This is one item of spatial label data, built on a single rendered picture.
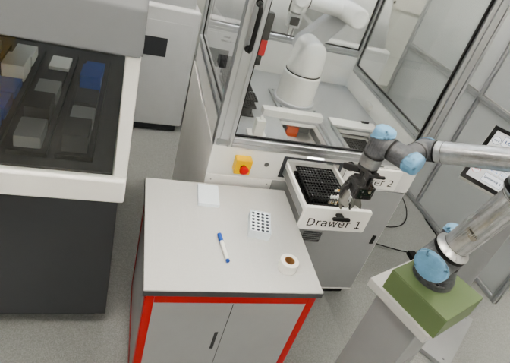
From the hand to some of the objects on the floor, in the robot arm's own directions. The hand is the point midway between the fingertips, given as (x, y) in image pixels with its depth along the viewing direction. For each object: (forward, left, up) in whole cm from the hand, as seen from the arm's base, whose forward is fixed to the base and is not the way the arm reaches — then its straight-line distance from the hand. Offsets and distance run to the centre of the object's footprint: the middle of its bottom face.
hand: (345, 204), depth 165 cm
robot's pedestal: (-32, -20, -97) cm, 104 cm away
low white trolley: (+18, +39, -96) cm, 105 cm away
